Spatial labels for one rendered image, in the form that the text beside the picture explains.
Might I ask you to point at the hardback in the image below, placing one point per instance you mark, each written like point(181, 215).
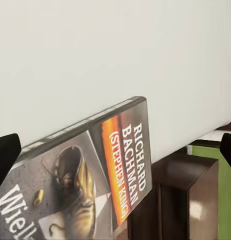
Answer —
point(81, 182)

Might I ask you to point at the nightstand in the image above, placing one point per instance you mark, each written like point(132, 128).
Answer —
point(183, 203)

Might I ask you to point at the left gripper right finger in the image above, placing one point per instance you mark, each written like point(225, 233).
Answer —
point(225, 147)

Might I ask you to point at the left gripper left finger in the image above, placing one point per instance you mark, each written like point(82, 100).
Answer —
point(10, 149)

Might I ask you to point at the fixed window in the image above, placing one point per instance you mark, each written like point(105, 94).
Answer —
point(210, 149)

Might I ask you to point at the bed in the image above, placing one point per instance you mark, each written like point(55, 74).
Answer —
point(62, 61)

